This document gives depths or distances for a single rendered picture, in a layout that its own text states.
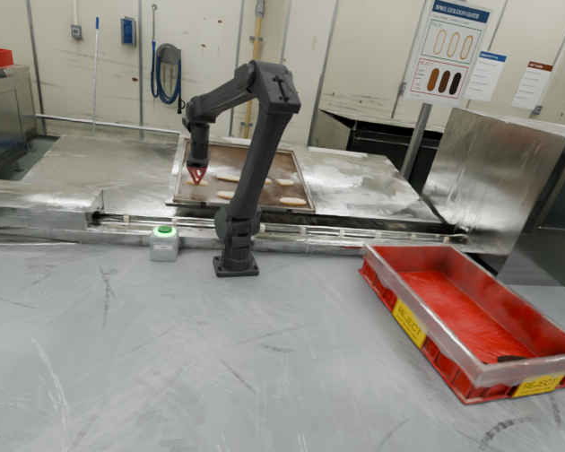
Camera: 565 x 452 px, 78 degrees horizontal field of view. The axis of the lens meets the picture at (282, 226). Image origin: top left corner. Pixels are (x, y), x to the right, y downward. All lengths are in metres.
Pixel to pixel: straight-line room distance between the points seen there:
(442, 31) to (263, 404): 1.79
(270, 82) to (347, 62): 4.27
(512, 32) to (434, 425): 5.70
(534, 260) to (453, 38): 1.15
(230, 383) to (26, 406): 0.32
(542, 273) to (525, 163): 0.38
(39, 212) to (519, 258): 1.41
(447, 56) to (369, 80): 3.13
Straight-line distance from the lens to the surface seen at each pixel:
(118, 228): 1.11
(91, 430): 0.69
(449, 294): 1.18
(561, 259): 1.48
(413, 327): 0.91
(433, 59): 2.03
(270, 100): 0.73
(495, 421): 0.87
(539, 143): 1.29
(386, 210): 1.46
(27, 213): 1.14
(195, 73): 4.74
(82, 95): 5.01
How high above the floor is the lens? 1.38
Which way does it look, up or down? 26 degrees down
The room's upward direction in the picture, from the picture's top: 10 degrees clockwise
